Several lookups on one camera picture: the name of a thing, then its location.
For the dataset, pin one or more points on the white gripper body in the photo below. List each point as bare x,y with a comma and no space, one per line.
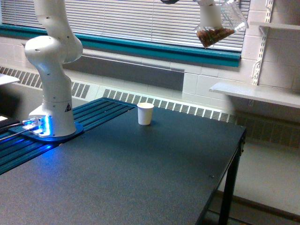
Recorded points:
210,14

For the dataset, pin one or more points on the clear plastic cup with nuts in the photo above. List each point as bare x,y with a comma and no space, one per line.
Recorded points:
232,21

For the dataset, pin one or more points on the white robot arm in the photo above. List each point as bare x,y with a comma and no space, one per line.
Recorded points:
48,54

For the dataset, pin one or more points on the teal window sill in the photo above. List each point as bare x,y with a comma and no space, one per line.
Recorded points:
161,51

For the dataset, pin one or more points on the white paper cup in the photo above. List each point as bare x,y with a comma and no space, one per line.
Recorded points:
145,111

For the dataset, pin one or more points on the white radiator vent cover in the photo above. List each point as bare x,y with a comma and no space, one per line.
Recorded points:
262,129

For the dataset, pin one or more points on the black table leg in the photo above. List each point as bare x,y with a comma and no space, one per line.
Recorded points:
230,183

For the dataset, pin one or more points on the white object at left edge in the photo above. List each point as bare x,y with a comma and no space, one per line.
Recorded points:
6,79

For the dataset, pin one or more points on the white shelf bracket rail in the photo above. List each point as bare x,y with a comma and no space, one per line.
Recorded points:
264,30

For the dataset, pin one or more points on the white upper wall shelf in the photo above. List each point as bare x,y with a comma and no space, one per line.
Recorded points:
266,25

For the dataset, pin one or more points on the white wall shelf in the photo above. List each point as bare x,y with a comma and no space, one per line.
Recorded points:
266,25
260,93

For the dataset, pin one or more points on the white lower wall shelf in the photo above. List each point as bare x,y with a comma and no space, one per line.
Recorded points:
260,93

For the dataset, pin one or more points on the blue slotted aluminium rail panel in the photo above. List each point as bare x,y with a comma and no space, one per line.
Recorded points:
21,141

